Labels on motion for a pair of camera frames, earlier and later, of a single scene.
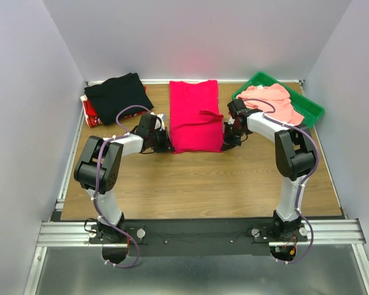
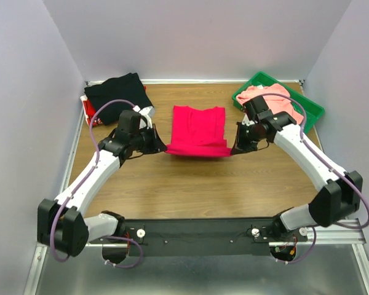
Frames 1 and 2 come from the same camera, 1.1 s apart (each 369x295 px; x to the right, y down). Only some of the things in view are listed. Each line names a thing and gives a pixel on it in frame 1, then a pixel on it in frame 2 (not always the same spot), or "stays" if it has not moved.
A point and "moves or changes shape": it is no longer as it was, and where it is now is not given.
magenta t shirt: x=195 y=123 moves or changes shape
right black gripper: x=229 y=143 → x=240 y=146
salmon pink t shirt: x=278 y=94 stays
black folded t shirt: x=109 y=96 stays
